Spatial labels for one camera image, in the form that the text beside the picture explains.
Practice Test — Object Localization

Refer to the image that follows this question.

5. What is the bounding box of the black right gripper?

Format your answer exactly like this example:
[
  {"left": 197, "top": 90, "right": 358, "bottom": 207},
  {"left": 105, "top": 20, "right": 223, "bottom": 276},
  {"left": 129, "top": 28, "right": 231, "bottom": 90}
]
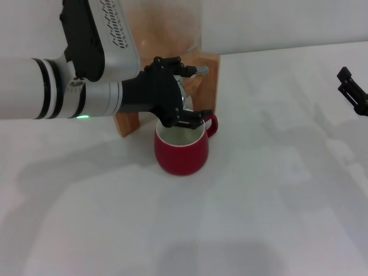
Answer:
[{"left": 336, "top": 66, "right": 368, "bottom": 117}]

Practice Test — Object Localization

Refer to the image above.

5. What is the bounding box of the glass water dispenser jar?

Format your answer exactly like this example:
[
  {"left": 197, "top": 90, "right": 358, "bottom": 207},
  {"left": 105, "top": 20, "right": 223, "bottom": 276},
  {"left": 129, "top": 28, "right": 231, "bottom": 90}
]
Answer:
[{"left": 126, "top": 0, "right": 204, "bottom": 60}]

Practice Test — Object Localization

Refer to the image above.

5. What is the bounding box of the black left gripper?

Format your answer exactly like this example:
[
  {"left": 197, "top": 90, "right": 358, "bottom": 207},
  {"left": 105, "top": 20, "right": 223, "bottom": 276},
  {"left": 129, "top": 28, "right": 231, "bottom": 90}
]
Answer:
[{"left": 121, "top": 56, "right": 213, "bottom": 130}]

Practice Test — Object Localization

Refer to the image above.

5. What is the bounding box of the chrome faucet with lever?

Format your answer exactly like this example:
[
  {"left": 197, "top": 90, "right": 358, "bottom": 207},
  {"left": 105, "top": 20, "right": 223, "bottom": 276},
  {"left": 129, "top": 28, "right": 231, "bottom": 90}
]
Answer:
[{"left": 172, "top": 65, "right": 209, "bottom": 113}]

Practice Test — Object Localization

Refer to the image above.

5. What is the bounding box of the red ceramic cup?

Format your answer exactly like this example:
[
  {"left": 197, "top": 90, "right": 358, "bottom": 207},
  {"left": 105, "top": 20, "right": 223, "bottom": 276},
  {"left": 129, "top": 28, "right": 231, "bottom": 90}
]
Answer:
[{"left": 154, "top": 112, "right": 219, "bottom": 177}]

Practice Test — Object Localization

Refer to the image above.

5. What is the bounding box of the wooden dispenser stand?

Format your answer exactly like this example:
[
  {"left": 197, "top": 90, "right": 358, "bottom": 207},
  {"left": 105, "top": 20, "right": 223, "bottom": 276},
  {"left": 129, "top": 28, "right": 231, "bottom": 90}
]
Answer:
[{"left": 113, "top": 53, "right": 221, "bottom": 138}]

